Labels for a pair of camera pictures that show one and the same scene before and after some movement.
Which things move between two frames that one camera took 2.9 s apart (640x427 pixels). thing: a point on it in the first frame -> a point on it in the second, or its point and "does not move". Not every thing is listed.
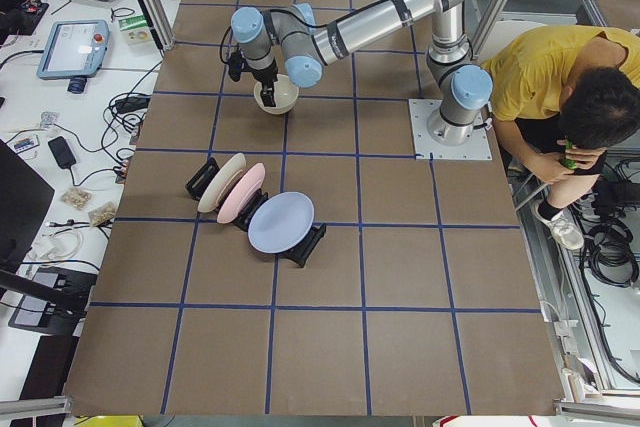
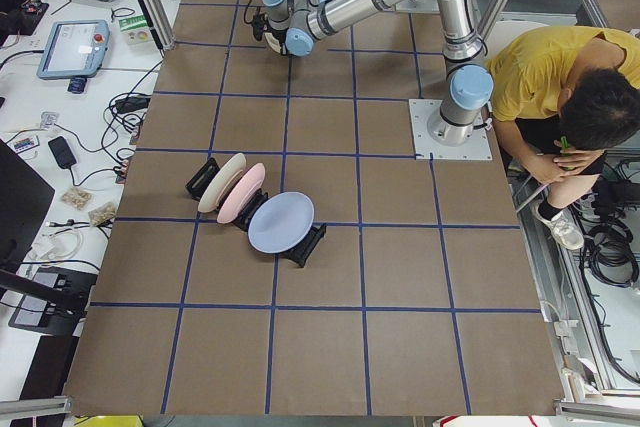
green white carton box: (136, 30) does not move
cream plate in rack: (220, 180) does not move
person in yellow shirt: (563, 98) does not move
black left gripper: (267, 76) -> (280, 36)
